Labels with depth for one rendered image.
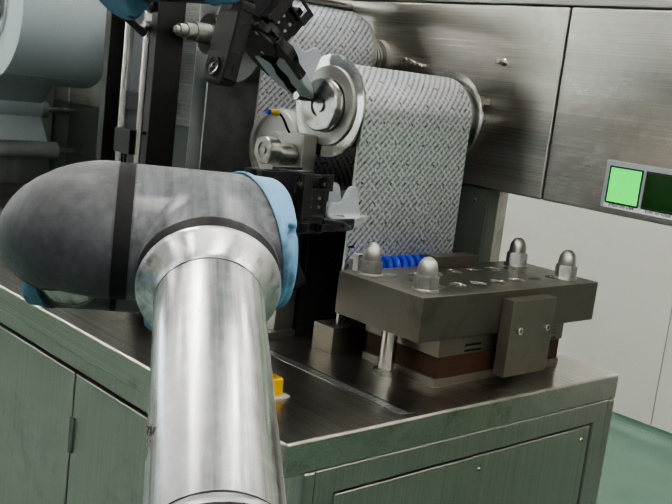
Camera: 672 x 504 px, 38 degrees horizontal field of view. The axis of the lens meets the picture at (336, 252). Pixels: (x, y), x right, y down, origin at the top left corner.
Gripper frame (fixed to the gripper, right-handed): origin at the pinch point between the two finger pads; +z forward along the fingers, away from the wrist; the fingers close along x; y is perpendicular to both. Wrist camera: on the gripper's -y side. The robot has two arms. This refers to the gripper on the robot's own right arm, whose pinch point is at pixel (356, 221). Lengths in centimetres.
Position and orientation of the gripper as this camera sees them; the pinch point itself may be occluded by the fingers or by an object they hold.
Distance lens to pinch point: 139.7
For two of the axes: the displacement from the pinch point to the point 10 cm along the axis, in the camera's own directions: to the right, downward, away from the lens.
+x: -6.7, -2.1, 7.2
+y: 1.2, -9.8, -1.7
